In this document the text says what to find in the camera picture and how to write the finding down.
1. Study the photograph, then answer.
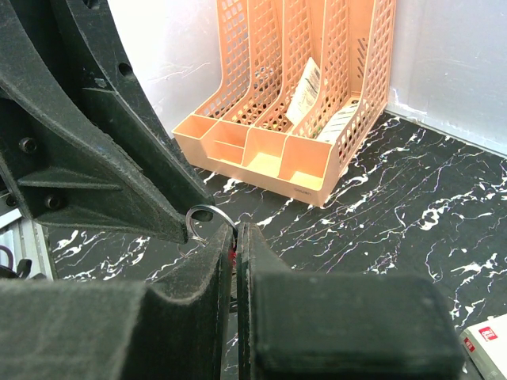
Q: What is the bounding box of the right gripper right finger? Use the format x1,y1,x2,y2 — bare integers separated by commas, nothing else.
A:
236,223,464,379

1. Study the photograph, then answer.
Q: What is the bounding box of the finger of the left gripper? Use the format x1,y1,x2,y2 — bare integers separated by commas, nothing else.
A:
1,1,189,243
51,1,215,214

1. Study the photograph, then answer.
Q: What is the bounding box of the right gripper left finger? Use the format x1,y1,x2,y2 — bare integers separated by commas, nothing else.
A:
1,225,234,379

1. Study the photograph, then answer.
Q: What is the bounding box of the pink strap keyring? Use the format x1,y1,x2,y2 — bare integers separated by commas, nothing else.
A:
178,204,238,264

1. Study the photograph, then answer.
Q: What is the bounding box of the orange plastic file organizer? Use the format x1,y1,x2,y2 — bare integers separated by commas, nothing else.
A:
173,0,396,206

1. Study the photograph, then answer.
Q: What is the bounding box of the white paper card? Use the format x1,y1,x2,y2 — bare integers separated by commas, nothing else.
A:
286,57,321,126

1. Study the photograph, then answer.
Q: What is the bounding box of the white cardboard box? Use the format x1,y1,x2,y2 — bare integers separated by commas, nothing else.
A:
459,314,507,380

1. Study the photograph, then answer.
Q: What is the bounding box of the white label packet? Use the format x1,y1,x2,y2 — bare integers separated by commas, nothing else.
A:
316,97,359,143

